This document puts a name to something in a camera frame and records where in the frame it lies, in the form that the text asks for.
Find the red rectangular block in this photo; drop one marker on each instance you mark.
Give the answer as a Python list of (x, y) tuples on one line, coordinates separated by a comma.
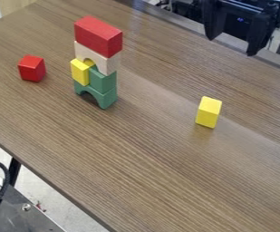
[(98, 36)]

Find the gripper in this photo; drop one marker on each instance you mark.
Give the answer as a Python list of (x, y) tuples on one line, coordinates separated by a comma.
[(243, 7)]

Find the green arch block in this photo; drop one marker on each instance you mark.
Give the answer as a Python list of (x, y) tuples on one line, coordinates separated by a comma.
[(106, 99)]

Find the black table leg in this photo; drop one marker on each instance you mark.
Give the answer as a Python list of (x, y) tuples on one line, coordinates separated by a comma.
[(14, 171)]

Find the red cube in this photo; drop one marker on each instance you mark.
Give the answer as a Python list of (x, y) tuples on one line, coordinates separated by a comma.
[(32, 69)]

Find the yellow cube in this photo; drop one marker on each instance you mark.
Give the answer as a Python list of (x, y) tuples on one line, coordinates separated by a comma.
[(208, 112)]

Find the green square block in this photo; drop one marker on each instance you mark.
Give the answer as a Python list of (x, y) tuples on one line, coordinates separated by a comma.
[(103, 81)]

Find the small yellow block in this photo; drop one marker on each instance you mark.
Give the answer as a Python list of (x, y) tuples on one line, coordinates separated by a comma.
[(80, 72)]

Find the black metal base plate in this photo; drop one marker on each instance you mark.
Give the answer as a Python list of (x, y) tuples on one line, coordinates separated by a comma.
[(13, 214)]

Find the white arch block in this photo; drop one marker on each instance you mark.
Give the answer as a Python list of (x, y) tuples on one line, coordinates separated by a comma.
[(108, 64)]

